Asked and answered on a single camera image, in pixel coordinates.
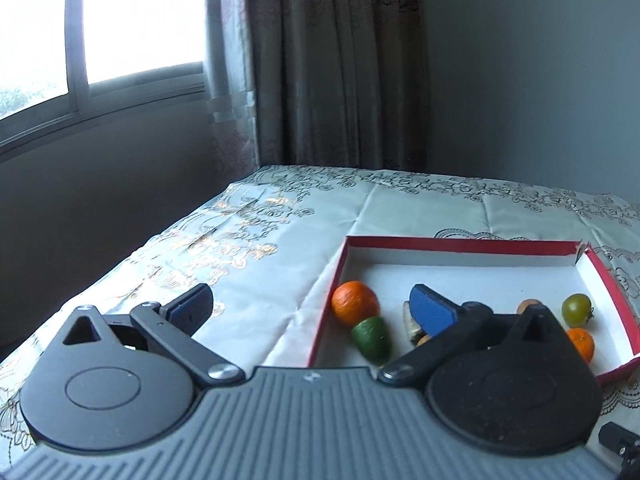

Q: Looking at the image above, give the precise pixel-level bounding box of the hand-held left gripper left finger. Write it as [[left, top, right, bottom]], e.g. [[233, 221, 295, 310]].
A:
[[61, 282, 246, 389]]

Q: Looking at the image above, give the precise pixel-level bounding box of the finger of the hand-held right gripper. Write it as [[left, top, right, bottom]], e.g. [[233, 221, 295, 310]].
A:
[[597, 422, 640, 480]]

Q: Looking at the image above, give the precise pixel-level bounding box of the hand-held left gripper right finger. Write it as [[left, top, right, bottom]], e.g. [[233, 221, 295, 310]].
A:
[[377, 285, 574, 389]]

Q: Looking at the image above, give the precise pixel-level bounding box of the red cardboard box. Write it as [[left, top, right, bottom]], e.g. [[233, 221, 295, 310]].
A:
[[306, 235, 640, 389]]

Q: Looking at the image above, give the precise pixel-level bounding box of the green avocado-like fruit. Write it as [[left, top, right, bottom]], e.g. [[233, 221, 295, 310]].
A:
[[350, 316, 392, 364]]

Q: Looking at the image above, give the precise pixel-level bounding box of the large orange tangerine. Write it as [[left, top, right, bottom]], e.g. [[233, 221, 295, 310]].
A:
[[331, 280, 381, 326]]

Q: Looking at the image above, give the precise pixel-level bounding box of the small orange tangerine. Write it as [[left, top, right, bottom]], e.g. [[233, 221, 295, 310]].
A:
[[566, 327, 596, 362]]

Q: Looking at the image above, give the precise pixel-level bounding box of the green cherry tomato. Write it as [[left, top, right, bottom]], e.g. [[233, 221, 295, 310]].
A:
[[561, 293, 595, 326]]

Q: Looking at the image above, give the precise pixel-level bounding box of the floral gold-print tablecloth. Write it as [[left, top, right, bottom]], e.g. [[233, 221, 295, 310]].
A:
[[0, 165, 640, 461]]

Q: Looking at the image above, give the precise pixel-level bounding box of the sheer light curtain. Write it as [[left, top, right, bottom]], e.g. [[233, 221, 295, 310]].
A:
[[202, 0, 261, 182]]

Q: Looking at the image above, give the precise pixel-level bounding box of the window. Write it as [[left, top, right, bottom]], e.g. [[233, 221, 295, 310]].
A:
[[0, 0, 209, 157]]

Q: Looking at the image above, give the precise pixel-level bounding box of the dark brown curtain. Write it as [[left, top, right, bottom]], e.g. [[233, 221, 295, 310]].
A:
[[242, 0, 431, 174]]

